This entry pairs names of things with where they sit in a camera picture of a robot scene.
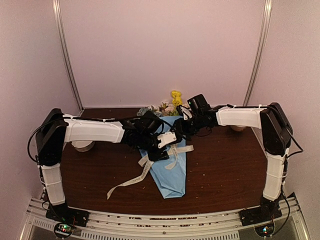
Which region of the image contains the blue wrapping paper sheet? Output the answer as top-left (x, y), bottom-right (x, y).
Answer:
top-left (138, 115), bottom-right (188, 200)

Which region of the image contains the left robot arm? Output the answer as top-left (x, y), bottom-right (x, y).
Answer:
top-left (26, 108), bottom-right (176, 222)

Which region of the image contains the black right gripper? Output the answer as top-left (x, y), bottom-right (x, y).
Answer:
top-left (172, 113), bottom-right (205, 135)

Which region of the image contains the white scalloped dish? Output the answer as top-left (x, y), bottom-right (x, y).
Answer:
top-left (71, 141), bottom-right (95, 153)

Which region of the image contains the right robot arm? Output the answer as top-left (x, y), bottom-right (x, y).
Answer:
top-left (171, 94), bottom-right (293, 201)

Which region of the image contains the aluminium corner post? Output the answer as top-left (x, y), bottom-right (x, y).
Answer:
top-left (242, 0), bottom-right (273, 107)
top-left (52, 0), bottom-right (84, 113)

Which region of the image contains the cream printed ribbon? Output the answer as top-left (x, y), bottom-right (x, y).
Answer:
top-left (106, 142), bottom-right (194, 199)

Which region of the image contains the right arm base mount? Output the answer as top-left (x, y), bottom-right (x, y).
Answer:
top-left (239, 197), bottom-right (283, 238)

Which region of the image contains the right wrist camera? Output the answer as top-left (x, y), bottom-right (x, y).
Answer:
top-left (176, 105), bottom-right (193, 121)

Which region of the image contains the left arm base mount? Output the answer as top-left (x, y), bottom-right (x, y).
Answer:
top-left (45, 201), bottom-right (90, 240)

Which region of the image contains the right aluminium corner post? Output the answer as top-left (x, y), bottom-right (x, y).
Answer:
top-left (242, 0), bottom-right (273, 107)

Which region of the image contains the left aluminium corner post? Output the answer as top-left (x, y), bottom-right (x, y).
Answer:
top-left (52, 0), bottom-right (84, 113)

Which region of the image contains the front aluminium rail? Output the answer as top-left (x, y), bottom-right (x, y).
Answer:
top-left (24, 194), bottom-right (308, 240)

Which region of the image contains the white ceramic bowl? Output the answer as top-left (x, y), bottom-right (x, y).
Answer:
top-left (230, 125), bottom-right (246, 132)

